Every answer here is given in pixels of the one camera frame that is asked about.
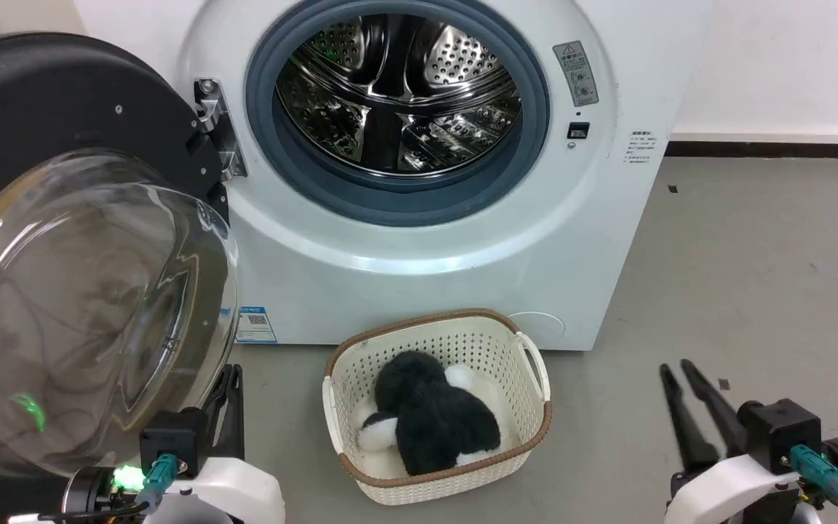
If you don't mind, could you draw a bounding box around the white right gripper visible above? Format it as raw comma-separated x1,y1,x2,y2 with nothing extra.
659,358,804,524

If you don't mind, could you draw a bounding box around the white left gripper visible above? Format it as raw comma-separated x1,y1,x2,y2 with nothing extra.
144,363,287,524

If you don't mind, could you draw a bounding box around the black round glass washer door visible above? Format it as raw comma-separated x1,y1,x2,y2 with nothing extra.
0,31,241,487

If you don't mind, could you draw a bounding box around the white front-load washing machine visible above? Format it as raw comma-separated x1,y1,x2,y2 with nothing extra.
73,0,714,352

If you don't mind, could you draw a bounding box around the metal door hinge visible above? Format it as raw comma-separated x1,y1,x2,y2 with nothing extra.
193,78,248,182

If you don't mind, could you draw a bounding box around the blue white energy label sticker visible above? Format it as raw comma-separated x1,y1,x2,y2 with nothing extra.
235,306,278,344

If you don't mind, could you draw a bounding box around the white perforated plastic laundry basket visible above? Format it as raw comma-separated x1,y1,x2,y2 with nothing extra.
322,309,553,507

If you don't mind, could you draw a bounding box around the black and white plush toy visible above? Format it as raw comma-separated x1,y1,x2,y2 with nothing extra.
358,351,502,477

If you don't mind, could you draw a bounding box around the stainless steel perforated drum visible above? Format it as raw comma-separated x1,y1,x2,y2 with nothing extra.
275,13,522,178

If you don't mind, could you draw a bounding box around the grey warning sticker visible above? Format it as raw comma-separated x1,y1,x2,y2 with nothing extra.
553,41,600,108

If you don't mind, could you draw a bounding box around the green-plug cable on left gripper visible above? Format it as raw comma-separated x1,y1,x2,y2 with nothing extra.
37,453,180,522

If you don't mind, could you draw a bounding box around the green-plug cable on gripper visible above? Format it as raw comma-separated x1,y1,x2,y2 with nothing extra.
37,453,180,522
789,445,838,524

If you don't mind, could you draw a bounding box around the green-plug cable on right gripper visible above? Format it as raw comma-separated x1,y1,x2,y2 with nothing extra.
789,445,838,524

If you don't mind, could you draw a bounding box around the black wall baseboard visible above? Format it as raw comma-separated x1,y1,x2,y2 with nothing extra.
664,140,838,160

